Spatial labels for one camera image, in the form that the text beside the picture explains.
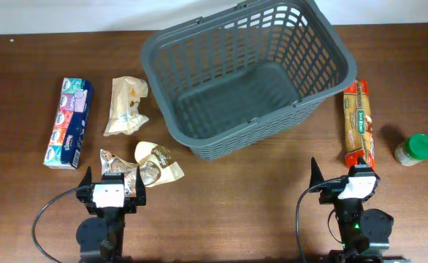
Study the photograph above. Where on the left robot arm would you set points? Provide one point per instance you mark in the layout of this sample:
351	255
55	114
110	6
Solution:
101	236

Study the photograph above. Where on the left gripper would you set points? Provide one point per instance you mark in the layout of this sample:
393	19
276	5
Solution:
82	194

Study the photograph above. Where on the brown cookie bag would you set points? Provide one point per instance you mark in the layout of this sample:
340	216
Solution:
156	163

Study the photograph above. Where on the Kleenex tissue multipack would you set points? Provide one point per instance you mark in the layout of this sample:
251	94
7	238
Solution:
65	144

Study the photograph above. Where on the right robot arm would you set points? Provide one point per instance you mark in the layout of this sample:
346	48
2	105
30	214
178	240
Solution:
364	234

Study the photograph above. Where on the grey plastic shopping basket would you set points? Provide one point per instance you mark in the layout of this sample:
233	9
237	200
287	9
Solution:
239	76

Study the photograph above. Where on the beige snack bag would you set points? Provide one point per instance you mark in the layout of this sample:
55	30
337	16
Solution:
124	116

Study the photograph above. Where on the orange San Remo pasta pack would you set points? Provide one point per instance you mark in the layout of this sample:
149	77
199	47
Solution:
358	124

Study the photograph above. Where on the green lid jar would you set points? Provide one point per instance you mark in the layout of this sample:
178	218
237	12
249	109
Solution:
412	151

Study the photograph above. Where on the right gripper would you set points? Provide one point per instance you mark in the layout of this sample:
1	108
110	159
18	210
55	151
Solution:
332	191

